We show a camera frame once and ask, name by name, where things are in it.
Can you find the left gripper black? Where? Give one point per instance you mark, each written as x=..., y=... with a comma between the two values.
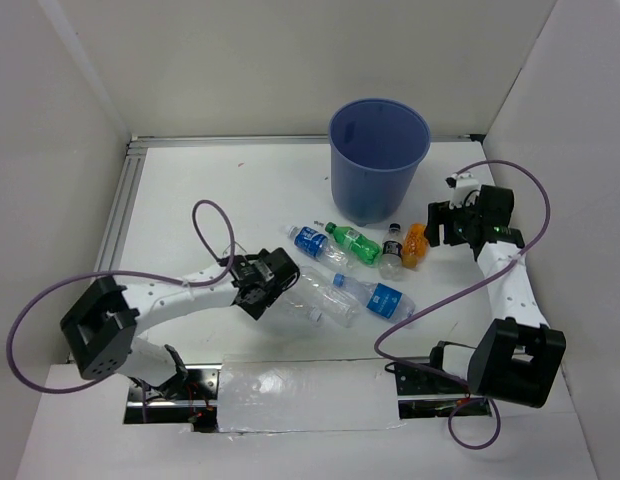
x=257, y=309

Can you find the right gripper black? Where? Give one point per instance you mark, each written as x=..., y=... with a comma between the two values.
x=439, y=214

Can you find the orange plastic bottle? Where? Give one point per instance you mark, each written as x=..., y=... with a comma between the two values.
x=415, y=246

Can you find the large bottle blue label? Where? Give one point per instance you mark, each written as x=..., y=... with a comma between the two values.
x=318, y=247

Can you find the small bottle blue label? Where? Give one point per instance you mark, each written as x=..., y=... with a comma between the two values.
x=379, y=299

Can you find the clear bottle blue-white cap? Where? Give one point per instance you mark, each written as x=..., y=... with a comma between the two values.
x=319, y=291

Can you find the clear bottle white cap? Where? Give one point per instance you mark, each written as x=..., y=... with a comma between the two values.
x=299, y=303

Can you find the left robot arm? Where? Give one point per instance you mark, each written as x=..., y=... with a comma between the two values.
x=104, y=327

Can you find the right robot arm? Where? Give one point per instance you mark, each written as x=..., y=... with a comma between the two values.
x=519, y=355

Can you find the blue plastic bin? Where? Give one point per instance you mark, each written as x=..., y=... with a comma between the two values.
x=376, y=146

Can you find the small bottle black label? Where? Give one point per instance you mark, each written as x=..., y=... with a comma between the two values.
x=390, y=263

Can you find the green plastic bottle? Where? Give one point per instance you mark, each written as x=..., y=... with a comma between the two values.
x=353, y=242

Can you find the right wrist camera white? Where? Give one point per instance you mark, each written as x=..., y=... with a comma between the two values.
x=465, y=190

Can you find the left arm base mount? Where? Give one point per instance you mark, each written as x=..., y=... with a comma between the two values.
x=194, y=405

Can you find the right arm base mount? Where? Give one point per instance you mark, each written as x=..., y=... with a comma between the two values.
x=423, y=395

